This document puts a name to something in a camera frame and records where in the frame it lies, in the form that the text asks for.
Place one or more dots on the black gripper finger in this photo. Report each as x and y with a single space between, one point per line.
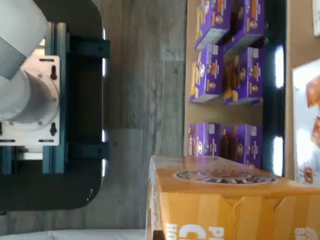
158 235

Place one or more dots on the yellow white pretzel crackers box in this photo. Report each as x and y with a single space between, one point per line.
225 207

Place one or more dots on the silver robot base mounting plate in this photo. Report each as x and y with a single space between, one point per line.
30 140

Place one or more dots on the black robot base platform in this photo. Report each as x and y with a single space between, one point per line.
82 100

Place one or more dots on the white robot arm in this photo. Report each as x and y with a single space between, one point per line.
20 100

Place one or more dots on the purple macaroni box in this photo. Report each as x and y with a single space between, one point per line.
212 20
205 140
247 22
207 75
245 145
245 77

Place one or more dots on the wooden store shelf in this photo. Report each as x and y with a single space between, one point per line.
190 112

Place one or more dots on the blue white pretzel crackers box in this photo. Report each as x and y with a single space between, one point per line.
302 125

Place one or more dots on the black metal shelving rack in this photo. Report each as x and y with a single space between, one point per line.
270 100

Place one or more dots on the black mounting bracket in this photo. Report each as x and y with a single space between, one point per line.
90 47
90 150

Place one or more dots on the teal aluminium extrusion frame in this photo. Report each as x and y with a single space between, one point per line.
58 37

